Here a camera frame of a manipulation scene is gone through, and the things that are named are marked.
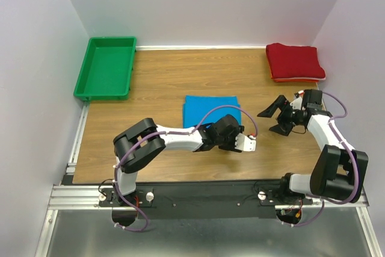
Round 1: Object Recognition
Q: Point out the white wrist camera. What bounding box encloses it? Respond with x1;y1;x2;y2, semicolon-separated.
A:
235;134;256;152
290;96;303;110

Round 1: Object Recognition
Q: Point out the folded red t shirt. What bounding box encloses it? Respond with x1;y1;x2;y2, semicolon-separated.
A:
265;43;325;82

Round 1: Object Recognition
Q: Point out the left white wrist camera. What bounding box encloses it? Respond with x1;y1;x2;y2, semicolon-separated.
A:
235;134;256;152

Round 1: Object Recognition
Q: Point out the green plastic tray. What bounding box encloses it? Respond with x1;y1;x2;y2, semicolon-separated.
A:
73;37;137;102

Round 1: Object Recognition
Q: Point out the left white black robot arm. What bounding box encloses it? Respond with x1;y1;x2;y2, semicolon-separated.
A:
112;114;255;206

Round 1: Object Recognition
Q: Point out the blue t shirt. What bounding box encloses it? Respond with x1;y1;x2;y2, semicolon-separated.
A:
182;95;241;128

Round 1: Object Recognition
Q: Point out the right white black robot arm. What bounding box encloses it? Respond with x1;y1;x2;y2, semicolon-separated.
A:
258;89;369;205

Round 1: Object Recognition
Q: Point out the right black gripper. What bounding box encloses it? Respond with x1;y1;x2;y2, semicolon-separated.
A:
257;94;303;137

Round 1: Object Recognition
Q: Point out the aluminium frame rail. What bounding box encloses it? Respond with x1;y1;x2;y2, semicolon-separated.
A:
48;182;370;209

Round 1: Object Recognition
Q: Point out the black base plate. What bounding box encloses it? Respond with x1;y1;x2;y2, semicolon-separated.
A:
99;180;313;228

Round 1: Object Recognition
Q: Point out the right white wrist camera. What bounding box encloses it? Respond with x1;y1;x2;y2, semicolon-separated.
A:
290;96;303;110

